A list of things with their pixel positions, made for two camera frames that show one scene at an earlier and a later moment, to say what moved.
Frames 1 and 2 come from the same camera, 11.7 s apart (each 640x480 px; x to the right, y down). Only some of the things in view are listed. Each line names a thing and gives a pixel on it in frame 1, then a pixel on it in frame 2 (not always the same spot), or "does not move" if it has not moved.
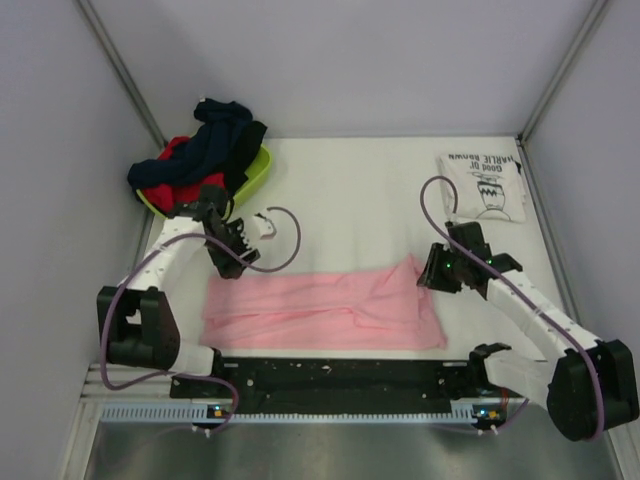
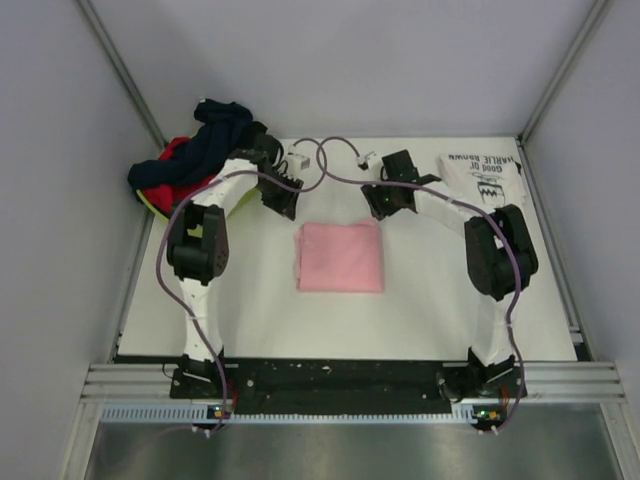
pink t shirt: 376,306 -> 339,257
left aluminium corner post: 106,44 does not move
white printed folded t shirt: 490,187 does not move
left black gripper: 229,267 -> 284,205
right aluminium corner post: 592,17 does not move
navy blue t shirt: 203,153 does not move
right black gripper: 431,277 -> 378,209
